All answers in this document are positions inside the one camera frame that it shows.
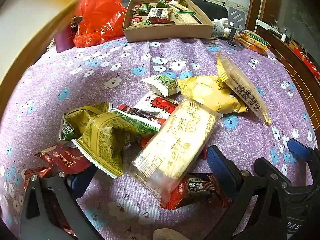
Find white brown snack packet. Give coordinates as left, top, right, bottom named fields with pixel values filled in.
left=146, top=8, right=170, bottom=20

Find red white snack packet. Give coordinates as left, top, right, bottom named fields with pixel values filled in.
left=132, top=91, right=180, bottom=120

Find beige cracker packet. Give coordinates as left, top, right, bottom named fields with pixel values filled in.
left=175, top=12, right=203, bottom=24

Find green striped snack packet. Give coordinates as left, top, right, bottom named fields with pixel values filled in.
left=167, top=2, right=196, bottom=15

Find brown wooden board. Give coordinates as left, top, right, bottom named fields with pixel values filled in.
left=0, top=0, right=83, bottom=115

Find long clear yellow-ended packet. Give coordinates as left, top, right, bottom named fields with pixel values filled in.
left=216, top=51, right=273, bottom=124

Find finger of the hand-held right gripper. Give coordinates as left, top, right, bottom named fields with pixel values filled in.
left=287, top=138, right=320, bottom=183

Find yellow green-edged snack packet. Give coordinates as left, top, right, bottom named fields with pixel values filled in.
left=241, top=30, right=263, bottom=40

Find white green snack packet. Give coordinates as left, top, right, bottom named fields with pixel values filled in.
left=141, top=75, right=182, bottom=97

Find grey phone stand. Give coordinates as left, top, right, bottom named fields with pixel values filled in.
left=226, top=6, right=248, bottom=48

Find red boxes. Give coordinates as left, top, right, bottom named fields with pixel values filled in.
left=294, top=47, right=320, bottom=79

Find wooden cabinet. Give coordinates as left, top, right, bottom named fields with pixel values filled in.
left=246, top=0, right=320, bottom=143

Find large clear cracker packet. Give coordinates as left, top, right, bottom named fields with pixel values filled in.
left=130, top=96, right=223, bottom=204

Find small green gold packet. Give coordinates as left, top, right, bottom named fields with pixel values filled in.
left=59, top=102, right=113, bottom=142

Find red black-label snack packet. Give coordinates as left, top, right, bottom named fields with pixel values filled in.
left=160, top=172, right=233, bottom=210

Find dark brown snack packet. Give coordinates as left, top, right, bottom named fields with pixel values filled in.
left=117, top=104, right=167, bottom=125

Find orange snack packet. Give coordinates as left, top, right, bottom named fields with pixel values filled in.
left=236, top=36, right=270, bottom=55

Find white soft object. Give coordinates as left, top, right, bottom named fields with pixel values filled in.
left=212, top=17, right=232, bottom=38

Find dark red chocolate packet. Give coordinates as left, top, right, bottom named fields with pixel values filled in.
left=34, top=144, right=92, bottom=175

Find pale round object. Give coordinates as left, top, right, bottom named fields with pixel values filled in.
left=152, top=227, right=190, bottom=240

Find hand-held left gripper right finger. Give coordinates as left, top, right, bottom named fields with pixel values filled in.
left=207, top=145, right=290, bottom=240

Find shallow cardboard box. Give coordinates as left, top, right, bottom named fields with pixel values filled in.
left=122, top=0, right=214, bottom=43

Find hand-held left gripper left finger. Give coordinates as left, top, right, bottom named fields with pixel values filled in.
left=20, top=165, right=100, bottom=240

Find red plastic bag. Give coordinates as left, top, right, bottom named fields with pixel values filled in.
left=71, top=0, right=127, bottom=48

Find purple floral tablecloth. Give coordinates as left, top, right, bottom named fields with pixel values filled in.
left=0, top=36, right=317, bottom=240

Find purple bottle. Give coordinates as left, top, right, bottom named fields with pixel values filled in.
left=54, top=25, right=74, bottom=53

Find dark red snack bar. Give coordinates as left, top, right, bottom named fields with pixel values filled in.
left=149, top=17, right=175, bottom=25

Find large green gold packet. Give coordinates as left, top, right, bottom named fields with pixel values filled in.
left=72, top=109, right=160, bottom=179

